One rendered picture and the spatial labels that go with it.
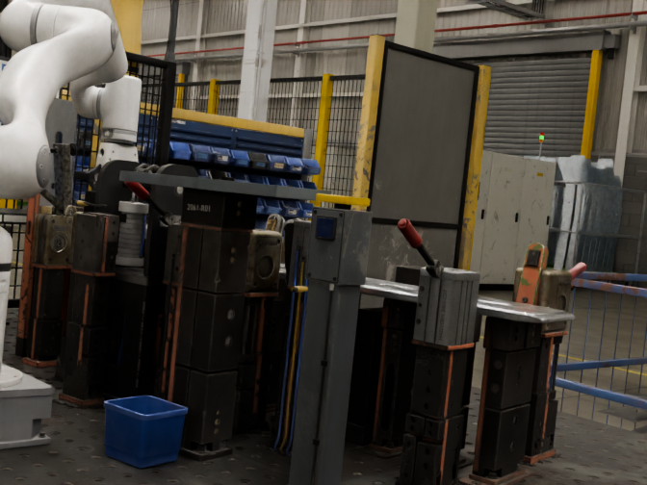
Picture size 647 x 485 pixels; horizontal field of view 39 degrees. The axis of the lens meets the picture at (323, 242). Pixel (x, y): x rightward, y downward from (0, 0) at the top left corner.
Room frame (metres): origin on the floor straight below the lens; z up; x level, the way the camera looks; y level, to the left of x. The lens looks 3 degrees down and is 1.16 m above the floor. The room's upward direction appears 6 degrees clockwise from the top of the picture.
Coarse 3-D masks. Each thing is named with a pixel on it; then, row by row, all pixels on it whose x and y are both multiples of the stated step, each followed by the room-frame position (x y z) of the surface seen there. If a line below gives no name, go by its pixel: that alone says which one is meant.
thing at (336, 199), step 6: (318, 198) 1.38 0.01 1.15; (324, 198) 1.38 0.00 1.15; (330, 198) 1.37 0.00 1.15; (336, 198) 1.36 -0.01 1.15; (342, 198) 1.36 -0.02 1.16; (348, 198) 1.35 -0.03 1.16; (354, 198) 1.36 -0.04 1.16; (360, 198) 1.38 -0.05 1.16; (366, 198) 1.39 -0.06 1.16; (336, 204) 1.38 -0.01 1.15; (342, 204) 1.38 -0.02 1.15; (348, 204) 1.36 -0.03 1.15; (354, 204) 1.37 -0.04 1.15; (360, 204) 1.38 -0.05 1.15; (366, 204) 1.39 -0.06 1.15
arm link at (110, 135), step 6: (102, 132) 2.22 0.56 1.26; (108, 132) 2.20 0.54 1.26; (114, 132) 2.20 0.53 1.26; (120, 132) 2.21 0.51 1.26; (126, 132) 2.21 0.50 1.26; (132, 132) 2.23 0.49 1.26; (102, 138) 2.23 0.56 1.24; (108, 138) 2.21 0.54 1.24; (114, 138) 2.20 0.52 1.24; (120, 138) 2.21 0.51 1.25; (126, 138) 2.21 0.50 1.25; (132, 138) 2.23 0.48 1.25
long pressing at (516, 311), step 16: (368, 288) 1.65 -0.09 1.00; (384, 288) 1.63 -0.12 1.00; (400, 288) 1.73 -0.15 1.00; (416, 288) 1.73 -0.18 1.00; (480, 304) 1.52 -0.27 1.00; (496, 304) 1.61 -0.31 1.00; (512, 304) 1.61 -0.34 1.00; (528, 304) 1.63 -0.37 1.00; (528, 320) 1.46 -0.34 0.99; (544, 320) 1.47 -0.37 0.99; (560, 320) 1.52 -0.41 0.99
